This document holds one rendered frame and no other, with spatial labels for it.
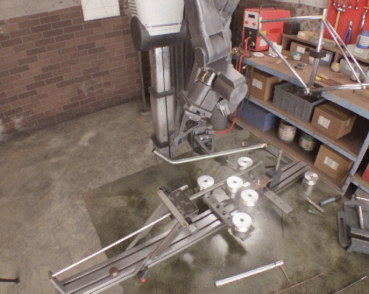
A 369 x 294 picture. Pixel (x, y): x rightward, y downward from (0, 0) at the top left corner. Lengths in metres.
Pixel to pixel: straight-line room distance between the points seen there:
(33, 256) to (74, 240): 0.31
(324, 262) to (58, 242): 1.69
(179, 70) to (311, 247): 2.77
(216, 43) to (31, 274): 1.76
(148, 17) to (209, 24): 0.52
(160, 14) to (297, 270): 1.00
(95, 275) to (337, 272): 0.64
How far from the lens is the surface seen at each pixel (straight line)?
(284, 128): 2.48
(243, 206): 0.75
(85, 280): 0.69
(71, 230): 2.01
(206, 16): 0.57
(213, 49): 0.57
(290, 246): 0.78
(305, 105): 2.21
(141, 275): 0.67
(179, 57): 3.19
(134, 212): 0.82
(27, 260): 2.01
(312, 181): 0.92
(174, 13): 1.10
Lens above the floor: 1.50
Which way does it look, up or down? 36 degrees down
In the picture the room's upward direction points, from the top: 1 degrees counter-clockwise
